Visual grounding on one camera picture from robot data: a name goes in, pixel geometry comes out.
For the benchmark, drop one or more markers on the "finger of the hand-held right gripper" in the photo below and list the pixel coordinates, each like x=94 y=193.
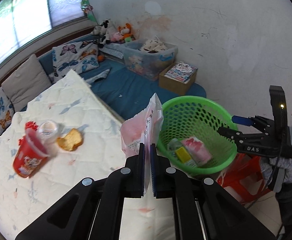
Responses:
x=239 y=120
x=227 y=131

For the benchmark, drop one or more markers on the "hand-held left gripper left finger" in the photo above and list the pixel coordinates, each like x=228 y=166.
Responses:
x=133 y=175

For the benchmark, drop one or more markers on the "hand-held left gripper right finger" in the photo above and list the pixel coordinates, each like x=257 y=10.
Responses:
x=161 y=177

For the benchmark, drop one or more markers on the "small yellow box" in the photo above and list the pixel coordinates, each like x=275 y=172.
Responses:
x=183 y=153

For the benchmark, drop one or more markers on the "clear plastic container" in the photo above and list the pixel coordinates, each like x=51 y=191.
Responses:
x=174 y=145

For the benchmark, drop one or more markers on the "pink wet wipes packet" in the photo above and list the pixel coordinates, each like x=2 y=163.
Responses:
x=196 y=151

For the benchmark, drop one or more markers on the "green plastic basket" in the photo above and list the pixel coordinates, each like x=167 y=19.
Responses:
x=186 y=112

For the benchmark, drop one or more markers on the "pink white plastic bag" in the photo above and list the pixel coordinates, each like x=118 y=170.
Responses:
x=141 y=127

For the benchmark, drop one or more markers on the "cream quilted printed blanket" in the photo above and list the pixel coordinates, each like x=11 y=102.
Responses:
x=86 y=165

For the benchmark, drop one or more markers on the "red plastic stool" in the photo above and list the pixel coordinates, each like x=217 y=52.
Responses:
x=245 y=177

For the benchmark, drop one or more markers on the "brown cardboard box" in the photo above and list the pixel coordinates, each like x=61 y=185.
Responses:
x=173 y=86

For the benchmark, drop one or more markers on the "crumpled golden foil wrapper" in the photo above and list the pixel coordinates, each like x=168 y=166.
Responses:
x=69 y=140

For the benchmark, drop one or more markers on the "colourful cartoon book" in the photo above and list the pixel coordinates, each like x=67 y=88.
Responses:
x=182 y=71

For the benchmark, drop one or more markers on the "blue sofa bed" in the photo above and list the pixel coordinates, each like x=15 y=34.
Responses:
x=136 y=87

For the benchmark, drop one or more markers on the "grey cloth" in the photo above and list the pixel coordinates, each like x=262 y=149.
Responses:
x=98 y=76

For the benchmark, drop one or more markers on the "red plastic cup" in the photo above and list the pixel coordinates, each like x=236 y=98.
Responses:
x=27 y=157

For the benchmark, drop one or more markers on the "clear plastic storage box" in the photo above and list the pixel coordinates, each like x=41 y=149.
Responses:
x=141 y=65

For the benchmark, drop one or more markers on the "cream patterned cloth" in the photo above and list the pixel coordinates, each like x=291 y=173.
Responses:
x=153 y=45

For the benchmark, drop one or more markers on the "small orange ball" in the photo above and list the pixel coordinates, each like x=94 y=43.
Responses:
x=100 y=58

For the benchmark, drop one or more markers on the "white patterned board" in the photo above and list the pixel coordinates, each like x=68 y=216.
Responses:
x=114 y=52

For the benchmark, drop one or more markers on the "butterfly print pillow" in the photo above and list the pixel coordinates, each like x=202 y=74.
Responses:
x=0 y=112
x=66 y=60
x=89 y=58

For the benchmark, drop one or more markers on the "pink plush toy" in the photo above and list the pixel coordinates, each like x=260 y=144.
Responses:
x=116 y=37

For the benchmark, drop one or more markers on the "orange fox plush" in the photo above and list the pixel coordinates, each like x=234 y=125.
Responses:
x=126 y=32

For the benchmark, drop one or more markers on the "beige cushion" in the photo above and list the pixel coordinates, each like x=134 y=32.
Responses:
x=26 y=82

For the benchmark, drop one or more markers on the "black white cow plush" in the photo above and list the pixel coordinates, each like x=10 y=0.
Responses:
x=104 y=32

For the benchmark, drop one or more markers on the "colourful pinwheel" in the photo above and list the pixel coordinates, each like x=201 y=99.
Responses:
x=88 y=10

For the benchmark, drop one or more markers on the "window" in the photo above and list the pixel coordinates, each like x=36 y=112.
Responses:
x=31 y=12

